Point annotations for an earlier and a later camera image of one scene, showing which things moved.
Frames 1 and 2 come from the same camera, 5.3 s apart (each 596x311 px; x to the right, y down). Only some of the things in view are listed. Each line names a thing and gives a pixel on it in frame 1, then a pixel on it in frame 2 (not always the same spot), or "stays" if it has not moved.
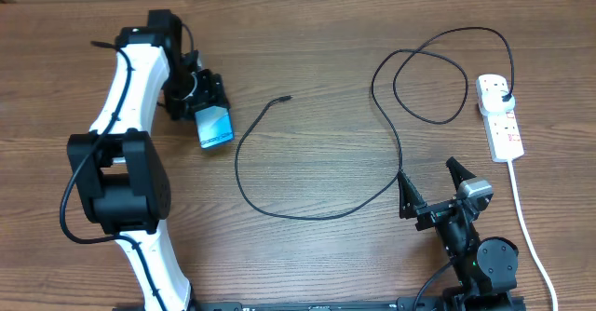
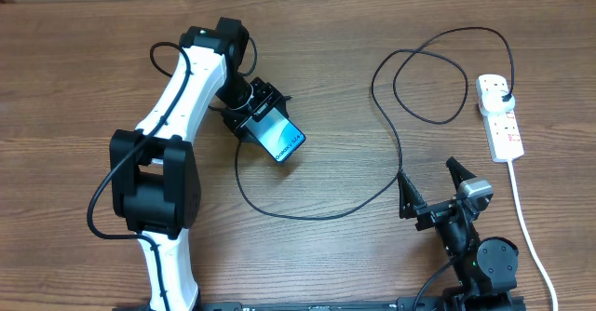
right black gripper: x=410 y=204 stays
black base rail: x=404 y=304 stays
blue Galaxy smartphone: x=214 y=124 to x=277 y=134
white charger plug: x=494 y=103 stays
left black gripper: x=211 y=93 to x=269 y=98
